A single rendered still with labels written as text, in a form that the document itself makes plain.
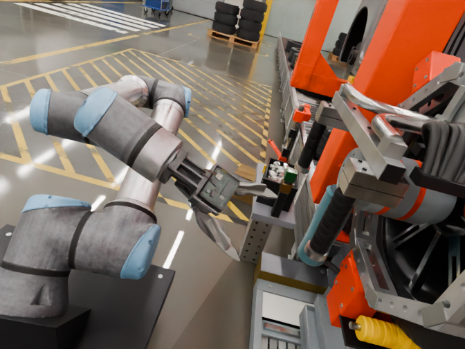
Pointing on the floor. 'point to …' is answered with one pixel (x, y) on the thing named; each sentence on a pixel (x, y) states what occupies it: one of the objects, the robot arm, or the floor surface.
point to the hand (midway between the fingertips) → (257, 228)
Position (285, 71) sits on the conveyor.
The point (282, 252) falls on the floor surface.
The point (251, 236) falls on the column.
